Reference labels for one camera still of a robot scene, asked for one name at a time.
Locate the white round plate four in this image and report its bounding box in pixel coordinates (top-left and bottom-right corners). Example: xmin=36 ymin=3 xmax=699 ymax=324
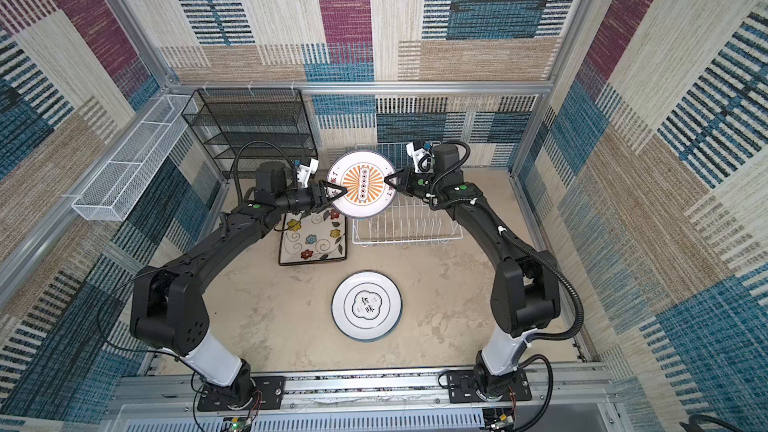
xmin=326 ymin=150 xmax=396 ymax=219

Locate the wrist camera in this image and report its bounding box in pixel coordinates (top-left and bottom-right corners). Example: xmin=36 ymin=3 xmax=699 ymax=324
xmin=406 ymin=140 xmax=432 ymax=173
xmin=294 ymin=157 xmax=319 ymax=189

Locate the white round plate three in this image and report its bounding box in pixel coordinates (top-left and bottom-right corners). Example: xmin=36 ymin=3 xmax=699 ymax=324
xmin=331 ymin=271 xmax=403 ymax=343

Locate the white mesh wall basket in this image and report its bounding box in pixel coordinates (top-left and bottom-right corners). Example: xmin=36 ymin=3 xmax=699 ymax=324
xmin=72 ymin=94 xmax=189 ymax=222

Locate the white wire dish rack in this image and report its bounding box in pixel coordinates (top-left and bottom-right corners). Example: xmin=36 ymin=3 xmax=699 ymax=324
xmin=345 ymin=143 xmax=463 ymax=247

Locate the black wire shelf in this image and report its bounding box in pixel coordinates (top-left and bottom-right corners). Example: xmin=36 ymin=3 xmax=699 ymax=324
xmin=182 ymin=88 xmax=318 ymax=178

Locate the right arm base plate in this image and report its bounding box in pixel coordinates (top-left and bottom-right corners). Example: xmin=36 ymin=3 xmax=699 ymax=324
xmin=437 ymin=369 xmax=532 ymax=404

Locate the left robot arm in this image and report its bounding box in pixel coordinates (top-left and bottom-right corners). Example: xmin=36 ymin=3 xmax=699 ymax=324
xmin=129 ymin=162 xmax=348 ymax=410

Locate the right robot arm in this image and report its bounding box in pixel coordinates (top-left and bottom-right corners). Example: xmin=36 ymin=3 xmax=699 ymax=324
xmin=385 ymin=140 xmax=584 ymax=401

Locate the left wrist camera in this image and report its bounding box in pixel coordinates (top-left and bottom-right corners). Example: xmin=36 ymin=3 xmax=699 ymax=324
xmin=294 ymin=157 xmax=319 ymax=189

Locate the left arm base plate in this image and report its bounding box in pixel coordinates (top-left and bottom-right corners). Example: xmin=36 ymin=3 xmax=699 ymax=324
xmin=195 ymin=376 xmax=286 ymax=412

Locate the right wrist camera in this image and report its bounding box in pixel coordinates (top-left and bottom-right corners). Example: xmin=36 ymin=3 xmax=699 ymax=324
xmin=406 ymin=140 xmax=432 ymax=173

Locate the aluminium mounting rail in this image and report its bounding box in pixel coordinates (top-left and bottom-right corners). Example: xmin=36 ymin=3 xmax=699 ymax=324
xmin=99 ymin=363 xmax=633 ymax=431

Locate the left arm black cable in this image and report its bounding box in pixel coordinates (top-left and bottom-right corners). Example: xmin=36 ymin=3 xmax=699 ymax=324
xmin=231 ymin=140 xmax=299 ymax=193

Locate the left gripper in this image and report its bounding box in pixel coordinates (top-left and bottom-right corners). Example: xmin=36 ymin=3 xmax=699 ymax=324
xmin=276 ymin=181 xmax=349 ymax=218

